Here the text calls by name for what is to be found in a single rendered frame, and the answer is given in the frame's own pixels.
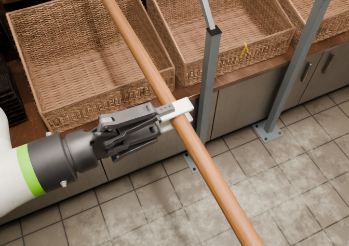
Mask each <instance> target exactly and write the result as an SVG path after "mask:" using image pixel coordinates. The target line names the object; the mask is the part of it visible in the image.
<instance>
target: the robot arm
mask: <svg viewBox="0 0 349 246"><path fill-rule="evenodd" d="M193 110H194V107H193V105H192V104H191V102H190V101H189V99H188V98H187V97H186V98H183V99H181V100H177V101H175V102H172V103H168V104H166V105H163V106H160V107H158V108H154V107H153V105H152V104H151V103H150V102H149V103H145V104H142V105H138V106H135V107H132V108H128V109H126V110H123V111H119V112H116V113H113V114H102V115H99V116H98V120H99V125H98V127H95V128H94V129H92V130H91V131H89V132H86V130H85V129H79V130H77V131H74V132H71V133H68V134H67V135H66V136H65V139H63V137H62V135H61V134H60V133H58V132H57V133H54V134H51V132H47V133H46V137H44V138H41V139H38V140H36V141H33V142H30V143H28V144H24V145H22V146H19V147H16V148H12V146H11V141H10V134H9V124H8V119H7V116H6V114H5V113H4V111H3V110H2V109H1V108H0V218H1V217H3V216H5V215H6V214H7V213H9V212H10V211H12V210H13V209H15V208H17V207H18V206H20V205H22V204H24V203H26V202H28V201H30V200H32V199H34V198H36V197H39V196H41V195H43V194H46V193H48V192H51V191H53V190H56V189H58V188H60V187H63V188H66V186H67V185H68V184H71V183H73V182H76V181H77V179H78V178H77V172H79V173H81V174H82V173H85V172H87V171H90V170H92V169H95V168H97V167H98V165H99V164H98V160H100V159H105V158H111V159H112V161H113V163H116V162H118V161H120V160H121V159H123V158H124V157H126V156H128V155H130V154H133V153H135V152H137V151H139V150H141V149H143V148H146V147H148V146H150V145H152V144H154V143H156V142H158V137H159V136H161V133H164V132H167V131H169V130H172V129H174V126H173V125H172V123H171V121H170V119H172V118H175V117H177V116H180V115H182V114H185V116H186V117H187V119H188V121H189V122H192V121H193V118H192V116H191V115H190V113H189V112H190V111H193ZM150 124H152V125H150ZM148 125H149V126H148ZM119 131H120V132H119Z"/></svg>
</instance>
